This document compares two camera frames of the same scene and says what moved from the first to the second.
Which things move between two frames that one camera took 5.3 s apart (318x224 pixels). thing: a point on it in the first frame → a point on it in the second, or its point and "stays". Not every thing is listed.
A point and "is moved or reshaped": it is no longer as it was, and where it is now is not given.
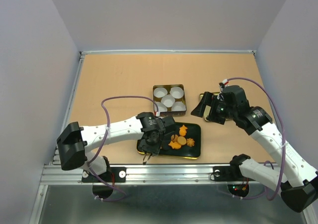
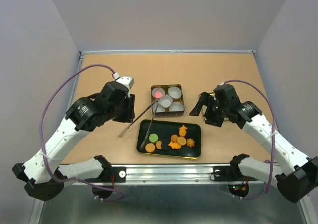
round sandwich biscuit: [181, 140] stays
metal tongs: [144, 163] is moved or reshaped
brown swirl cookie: [174, 138] stays
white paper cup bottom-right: [178, 106] stays
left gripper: [154, 149] → [129, 115]
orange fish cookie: [183, 130] stays
